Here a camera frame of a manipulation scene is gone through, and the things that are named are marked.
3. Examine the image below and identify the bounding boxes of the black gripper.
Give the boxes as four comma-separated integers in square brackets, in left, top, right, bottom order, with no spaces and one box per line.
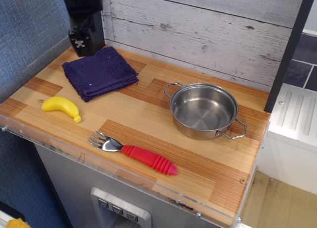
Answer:
[68,11,98,56]

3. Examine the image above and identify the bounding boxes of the purple rag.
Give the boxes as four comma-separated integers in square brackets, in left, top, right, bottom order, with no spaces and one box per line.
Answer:
[62,47,139,102]

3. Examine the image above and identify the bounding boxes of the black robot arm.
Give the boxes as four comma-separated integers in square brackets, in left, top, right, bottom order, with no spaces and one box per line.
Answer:
[64,0,105,57]

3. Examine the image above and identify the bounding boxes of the yellow toy banana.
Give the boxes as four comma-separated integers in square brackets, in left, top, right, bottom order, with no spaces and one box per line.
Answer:
[42,97,81,123]

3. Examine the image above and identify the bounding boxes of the clear acrylic edge guard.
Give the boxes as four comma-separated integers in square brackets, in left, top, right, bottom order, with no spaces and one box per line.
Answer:
[0,110,270,228]

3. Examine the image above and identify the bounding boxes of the silver button panel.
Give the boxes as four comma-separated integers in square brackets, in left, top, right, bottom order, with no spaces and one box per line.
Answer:
[91,187,152,228]

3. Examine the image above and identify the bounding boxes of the yellow black object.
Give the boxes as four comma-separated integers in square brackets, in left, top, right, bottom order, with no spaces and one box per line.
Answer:
[0,219,31,228]

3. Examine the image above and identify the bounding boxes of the white ribbed cabinet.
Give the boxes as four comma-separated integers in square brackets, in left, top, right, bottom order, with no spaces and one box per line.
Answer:
[257,84,317,194]

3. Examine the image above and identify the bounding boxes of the black left frame post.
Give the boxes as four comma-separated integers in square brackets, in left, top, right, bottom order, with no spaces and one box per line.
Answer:
[94,4,105,50]

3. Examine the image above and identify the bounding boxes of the black frame post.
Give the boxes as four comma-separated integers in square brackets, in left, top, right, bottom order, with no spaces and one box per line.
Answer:
[264,0,314,113]
[94,4,105,50]

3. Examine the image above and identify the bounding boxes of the silver pan with handles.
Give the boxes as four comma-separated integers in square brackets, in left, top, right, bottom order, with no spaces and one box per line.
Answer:
[164,82,247,140]

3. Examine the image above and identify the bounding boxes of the red handled fork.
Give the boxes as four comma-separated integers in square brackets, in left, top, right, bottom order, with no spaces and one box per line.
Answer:
[88,130,178,175]

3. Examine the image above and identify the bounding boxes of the black right frame post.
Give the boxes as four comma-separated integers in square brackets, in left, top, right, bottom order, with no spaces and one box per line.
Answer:
[264,0,314,113]

